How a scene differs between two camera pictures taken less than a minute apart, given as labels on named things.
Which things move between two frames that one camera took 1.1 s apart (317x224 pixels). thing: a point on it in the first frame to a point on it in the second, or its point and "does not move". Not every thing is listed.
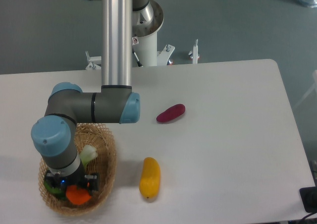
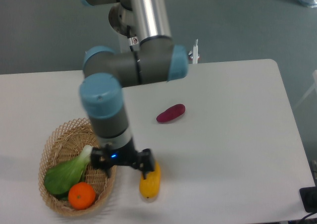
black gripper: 77,178 to 105,158
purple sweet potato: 173,111 does not move
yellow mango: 150,178 does not move
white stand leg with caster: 193,54 does not move
